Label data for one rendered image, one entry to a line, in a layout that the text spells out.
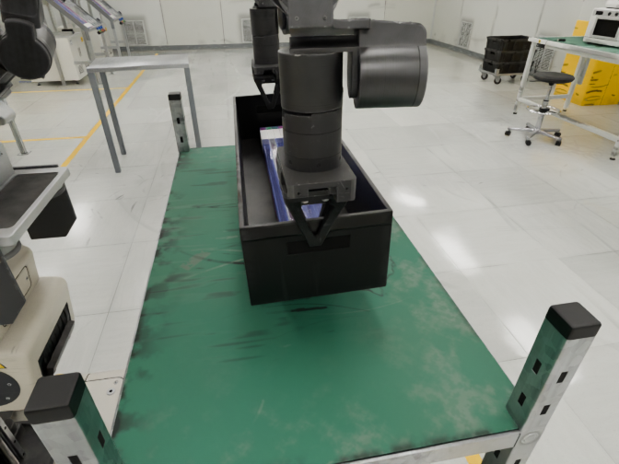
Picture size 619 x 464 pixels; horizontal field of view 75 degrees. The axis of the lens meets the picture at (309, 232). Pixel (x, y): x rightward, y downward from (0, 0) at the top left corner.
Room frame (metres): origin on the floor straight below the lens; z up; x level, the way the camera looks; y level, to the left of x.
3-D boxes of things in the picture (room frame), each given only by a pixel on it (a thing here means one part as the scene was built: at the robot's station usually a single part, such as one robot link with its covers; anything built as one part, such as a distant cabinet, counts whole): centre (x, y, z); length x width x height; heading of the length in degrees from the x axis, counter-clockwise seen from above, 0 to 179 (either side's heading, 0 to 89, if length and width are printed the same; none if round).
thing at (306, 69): (0.38, -0.01, 1.27); 0.07 x 0.06 x 0.07; 91
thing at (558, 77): (3.81, -2.20, 0.30); 0.51 x 0.50 x 0.60; 146
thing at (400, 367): (0.64, 0.05, 0.55); 0.91 x 0.46 x 1.10; 10
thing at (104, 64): (3.30, 1.29, 0.40); 0.70 x 0.45 x 0.80; 106
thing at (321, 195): (0.39, 0.00, 1.14); 0.07 x 0.07 x 0.09; 10
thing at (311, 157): (0.38, 0.00, 1.21); 0.10 x 0.07 x 0.07; 10
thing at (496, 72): (6.38, -2.95, 0.30); 0.64 x 0.46 x 0.60; 103
